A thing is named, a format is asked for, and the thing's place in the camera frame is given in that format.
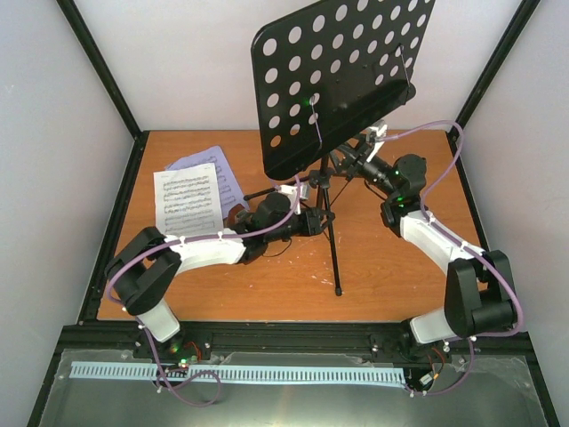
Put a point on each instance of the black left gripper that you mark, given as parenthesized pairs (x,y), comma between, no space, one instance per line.
(313,217)

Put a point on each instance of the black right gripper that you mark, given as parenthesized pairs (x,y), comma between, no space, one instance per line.
(351,162)

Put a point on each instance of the black music stand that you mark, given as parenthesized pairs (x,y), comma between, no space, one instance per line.
(326,72)

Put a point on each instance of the white sheet music paper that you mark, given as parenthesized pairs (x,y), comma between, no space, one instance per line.
(187,201)

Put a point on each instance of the brown wooden metronome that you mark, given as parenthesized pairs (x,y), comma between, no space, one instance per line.
(236,214)

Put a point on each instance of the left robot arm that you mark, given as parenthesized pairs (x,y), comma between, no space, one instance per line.
(139,276)

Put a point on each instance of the black frame post right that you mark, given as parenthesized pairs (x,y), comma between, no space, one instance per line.
(500,53)

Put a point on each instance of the black frame post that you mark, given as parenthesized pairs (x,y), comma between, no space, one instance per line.
(85,38)
(500,53)

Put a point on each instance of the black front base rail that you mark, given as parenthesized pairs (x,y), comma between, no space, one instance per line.
(376,342)

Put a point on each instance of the light blue cable duct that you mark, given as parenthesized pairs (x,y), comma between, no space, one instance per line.
(235,374)

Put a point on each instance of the black frame post left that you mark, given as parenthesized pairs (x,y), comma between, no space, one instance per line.
(85,38)

